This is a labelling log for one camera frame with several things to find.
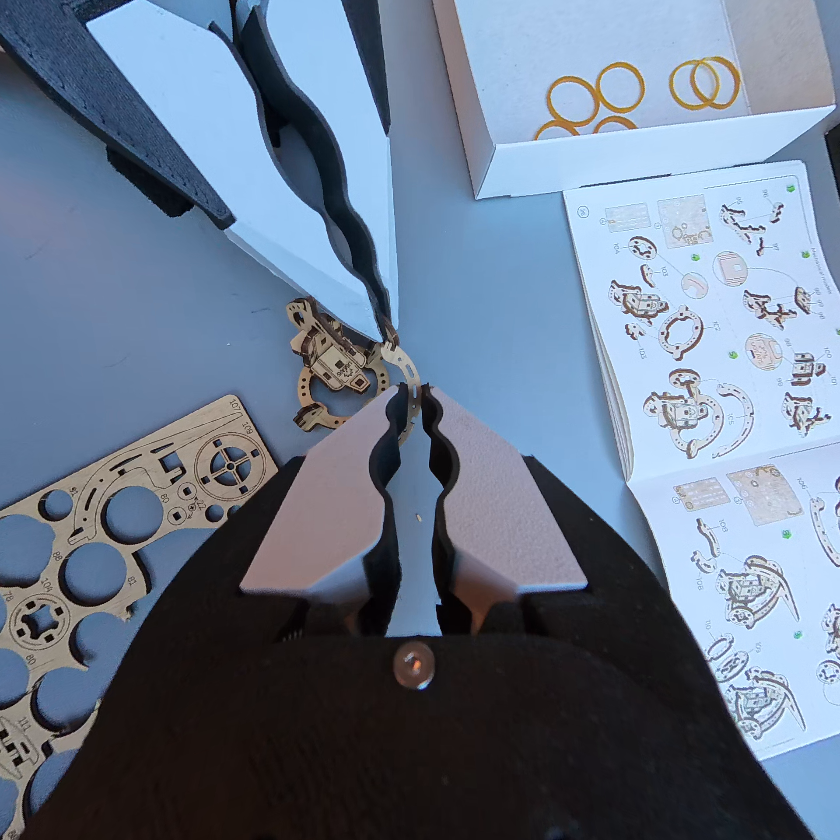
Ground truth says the group of yellow rubber bands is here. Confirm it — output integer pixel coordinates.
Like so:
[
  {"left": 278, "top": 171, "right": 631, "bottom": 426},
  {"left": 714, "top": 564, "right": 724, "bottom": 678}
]
[{"left": 533, "top": 56, "right": 742, "bottom": 142}]

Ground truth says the plywood parts sheet with cutouts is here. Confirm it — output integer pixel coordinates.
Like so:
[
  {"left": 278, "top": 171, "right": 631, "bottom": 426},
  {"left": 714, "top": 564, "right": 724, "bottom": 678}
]
[{"left": 0, "top": 394, "right": 280, "bottom": 840}]

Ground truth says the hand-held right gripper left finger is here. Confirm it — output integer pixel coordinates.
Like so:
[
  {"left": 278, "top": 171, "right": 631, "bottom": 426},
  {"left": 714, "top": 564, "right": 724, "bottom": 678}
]
[{"left": 239, "top": 386, "right": 403, "bottom": 636}]

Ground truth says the white cardboard box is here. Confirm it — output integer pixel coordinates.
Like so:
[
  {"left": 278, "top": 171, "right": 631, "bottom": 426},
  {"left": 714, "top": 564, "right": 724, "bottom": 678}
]
[{"left": 431, "top": 0, "right": 837, "bottom": 200}]

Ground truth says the wooden robot figure model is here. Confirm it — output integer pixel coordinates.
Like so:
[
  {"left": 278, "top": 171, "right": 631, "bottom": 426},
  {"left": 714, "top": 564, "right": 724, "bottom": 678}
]
[{"left": 287, "top": 297, "right": 401, "bottom": 433}]

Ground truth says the white instruction booklet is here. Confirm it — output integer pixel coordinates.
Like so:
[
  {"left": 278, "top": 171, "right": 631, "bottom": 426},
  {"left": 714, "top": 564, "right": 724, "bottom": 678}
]
[{"left": 563, "top": 159, "right": 840, "bottom": 762}]

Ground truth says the curved wooden arc part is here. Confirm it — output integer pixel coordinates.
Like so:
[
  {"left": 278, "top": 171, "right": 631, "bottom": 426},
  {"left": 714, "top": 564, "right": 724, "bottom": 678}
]
[{"left": 381, "top": 341, "right": 422, "bottom": 448}]

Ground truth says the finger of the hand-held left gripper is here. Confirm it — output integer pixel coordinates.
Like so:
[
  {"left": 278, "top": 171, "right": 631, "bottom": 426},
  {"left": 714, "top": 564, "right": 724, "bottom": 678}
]
[
  {"left": 238, "top": 0, "right": 400, "bottom": 324},
  {"left": 85, "top": 0, "right": 392, "bottom": 344}
]

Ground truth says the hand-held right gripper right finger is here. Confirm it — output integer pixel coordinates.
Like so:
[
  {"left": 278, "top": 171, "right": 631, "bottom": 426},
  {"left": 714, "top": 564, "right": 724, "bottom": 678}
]
[{"left": 421, "top": 386, "right": 589, "bottom": 636}]

